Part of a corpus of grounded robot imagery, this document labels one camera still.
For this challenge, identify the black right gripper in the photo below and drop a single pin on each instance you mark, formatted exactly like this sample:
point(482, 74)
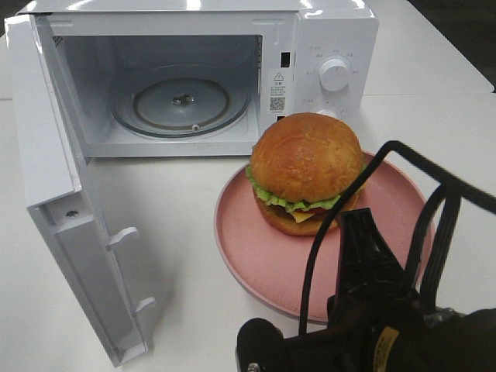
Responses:
point(371, 326)

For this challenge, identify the pink round plate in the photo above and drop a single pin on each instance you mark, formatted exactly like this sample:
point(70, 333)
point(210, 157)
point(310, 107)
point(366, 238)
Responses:
point(271, 264)

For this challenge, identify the burger with lettuce and cheese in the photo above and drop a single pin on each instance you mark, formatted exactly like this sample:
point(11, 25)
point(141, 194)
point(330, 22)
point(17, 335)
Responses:
point(300, 168)

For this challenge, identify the white microwave door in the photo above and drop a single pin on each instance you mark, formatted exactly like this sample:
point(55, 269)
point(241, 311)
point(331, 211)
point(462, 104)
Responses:
point(60, 196)

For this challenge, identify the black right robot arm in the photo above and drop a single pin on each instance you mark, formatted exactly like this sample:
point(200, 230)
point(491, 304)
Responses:
point(455, 342)

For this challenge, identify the lower white timer knob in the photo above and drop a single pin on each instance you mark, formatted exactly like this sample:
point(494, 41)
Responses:
point(330, 113)

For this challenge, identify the upper white power knob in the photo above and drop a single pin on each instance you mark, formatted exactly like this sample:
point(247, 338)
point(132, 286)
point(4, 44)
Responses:
point(334, 74)

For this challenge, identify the white warning label sticker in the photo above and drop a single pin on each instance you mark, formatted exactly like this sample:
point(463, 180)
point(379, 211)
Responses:
point(276, 91)

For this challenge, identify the glass microwave turntable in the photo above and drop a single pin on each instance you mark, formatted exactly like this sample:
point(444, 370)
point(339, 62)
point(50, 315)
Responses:
point(180, 101)

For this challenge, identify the white microwave oven body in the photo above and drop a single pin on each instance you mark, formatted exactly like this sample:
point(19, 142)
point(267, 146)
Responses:
point(106, 40)

